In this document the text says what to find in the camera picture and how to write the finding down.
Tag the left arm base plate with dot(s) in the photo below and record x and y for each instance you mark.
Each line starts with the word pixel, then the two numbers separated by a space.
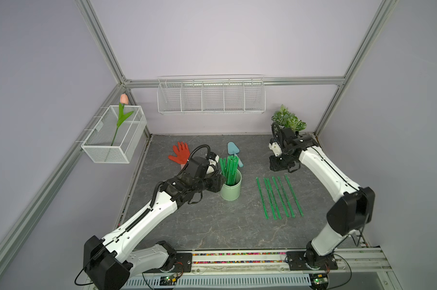
pixel 179 263

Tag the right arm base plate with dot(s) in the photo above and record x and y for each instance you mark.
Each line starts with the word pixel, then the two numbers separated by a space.
pixel 309 260

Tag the aluminium front rail frame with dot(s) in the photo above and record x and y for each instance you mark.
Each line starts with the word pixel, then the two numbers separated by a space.
pixel 350 261

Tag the pink artificial tulip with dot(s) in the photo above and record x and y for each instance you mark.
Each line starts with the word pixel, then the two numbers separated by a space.
pixel 122 116

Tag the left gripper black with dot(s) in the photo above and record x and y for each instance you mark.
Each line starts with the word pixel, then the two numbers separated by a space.
pixel 217 183

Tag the white mesh side basket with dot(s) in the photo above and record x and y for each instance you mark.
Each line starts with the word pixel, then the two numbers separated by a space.
pixel 97 144

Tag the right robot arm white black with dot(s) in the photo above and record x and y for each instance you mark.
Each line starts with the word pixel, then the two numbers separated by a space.
pixel 353 204

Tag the light green metal cup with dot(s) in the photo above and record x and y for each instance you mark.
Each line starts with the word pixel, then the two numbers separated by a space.
pixel 231 193

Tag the red work glove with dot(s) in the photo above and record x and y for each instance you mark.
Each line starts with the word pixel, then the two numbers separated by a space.
pixel 181 154

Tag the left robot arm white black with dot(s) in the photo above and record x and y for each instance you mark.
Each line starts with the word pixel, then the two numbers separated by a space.
pixel 110 261

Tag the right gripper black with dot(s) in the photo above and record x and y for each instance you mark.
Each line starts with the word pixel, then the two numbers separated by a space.
pixel 275 167

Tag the white vented cable duct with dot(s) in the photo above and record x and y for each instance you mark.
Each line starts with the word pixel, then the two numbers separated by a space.
pixel 188 282

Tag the white wire wall shelf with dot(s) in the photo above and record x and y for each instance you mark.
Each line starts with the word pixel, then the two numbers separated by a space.
pixel 214 94

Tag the green plant in black pot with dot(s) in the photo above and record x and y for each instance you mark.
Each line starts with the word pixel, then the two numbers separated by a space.
pixel 283 117

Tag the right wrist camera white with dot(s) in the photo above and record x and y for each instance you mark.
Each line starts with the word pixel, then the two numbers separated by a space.
pixel 275 148

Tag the bundle of green wrapped straws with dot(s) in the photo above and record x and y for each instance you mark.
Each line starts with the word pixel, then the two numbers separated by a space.
pixel 229 168

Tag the green straw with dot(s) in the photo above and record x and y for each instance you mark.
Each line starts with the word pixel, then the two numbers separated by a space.
pixel 262 198
pixel 286 198
pixel 294 196
pixel 280 196
pixel 270 198

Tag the light blue garden trowel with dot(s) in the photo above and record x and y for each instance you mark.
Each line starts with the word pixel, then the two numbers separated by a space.
pixel 233 150

